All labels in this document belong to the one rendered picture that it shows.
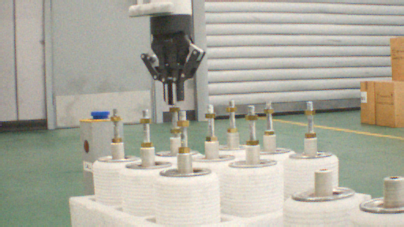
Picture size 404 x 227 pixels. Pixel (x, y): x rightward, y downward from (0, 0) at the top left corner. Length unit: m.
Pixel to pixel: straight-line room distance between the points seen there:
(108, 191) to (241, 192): 0.26
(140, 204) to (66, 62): 4.97
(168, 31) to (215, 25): 4.96
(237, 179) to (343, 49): 5.61
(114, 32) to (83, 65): 0.38
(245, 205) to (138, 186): 0.17
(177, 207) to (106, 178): 0.24
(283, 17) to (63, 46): 1.94
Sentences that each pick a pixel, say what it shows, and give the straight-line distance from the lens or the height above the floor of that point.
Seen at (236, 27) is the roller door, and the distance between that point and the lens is 6.30.
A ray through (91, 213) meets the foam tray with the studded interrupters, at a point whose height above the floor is 0.17.
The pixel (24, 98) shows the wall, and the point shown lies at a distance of 6.07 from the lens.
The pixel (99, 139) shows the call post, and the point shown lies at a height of 0.28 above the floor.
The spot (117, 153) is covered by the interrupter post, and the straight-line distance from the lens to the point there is 1.28.
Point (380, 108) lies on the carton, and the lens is 4.85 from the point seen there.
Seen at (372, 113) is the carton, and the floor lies 0.08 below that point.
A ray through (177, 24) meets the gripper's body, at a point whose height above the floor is 0.48.
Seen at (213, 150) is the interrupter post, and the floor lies 0.27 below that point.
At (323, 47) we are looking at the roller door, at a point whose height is 0.59.
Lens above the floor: 0.39
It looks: 3 degrees down
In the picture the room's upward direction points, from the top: 3 degrees counter-clockwise
